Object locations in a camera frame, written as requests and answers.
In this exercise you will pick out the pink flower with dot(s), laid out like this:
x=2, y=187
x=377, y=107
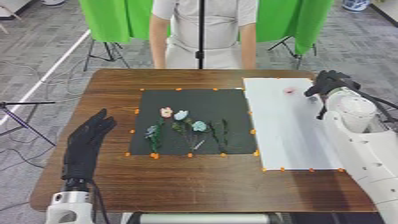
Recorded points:
x=165, y=112
x=289, y=90

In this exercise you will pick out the dark mat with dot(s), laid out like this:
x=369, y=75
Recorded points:
x=206, y=103

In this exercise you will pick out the pale blue flower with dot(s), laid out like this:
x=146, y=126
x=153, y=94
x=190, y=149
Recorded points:
x=199, y=126

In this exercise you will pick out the black tripod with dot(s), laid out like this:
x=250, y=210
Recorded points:
x=106, y=53
x=293, y=50
x=23, y=121

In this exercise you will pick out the person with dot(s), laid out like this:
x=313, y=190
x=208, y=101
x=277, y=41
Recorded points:
x=204, y=30

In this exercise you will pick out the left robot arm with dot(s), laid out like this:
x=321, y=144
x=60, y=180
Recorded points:
x=69, y=203

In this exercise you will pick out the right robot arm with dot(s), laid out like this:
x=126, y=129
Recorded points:
x=361, y=140

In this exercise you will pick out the black stand pole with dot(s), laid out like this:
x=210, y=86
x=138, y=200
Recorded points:
x=201, y=33

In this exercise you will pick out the white flower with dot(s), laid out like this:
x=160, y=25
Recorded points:
x=179, y=115

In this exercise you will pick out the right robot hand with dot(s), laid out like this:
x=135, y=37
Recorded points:
x=330, y=81

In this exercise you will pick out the pale grey bar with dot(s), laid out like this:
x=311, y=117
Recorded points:
x=204, y=218

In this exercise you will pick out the white sheet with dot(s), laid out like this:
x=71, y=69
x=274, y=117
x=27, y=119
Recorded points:
x=289, y=133

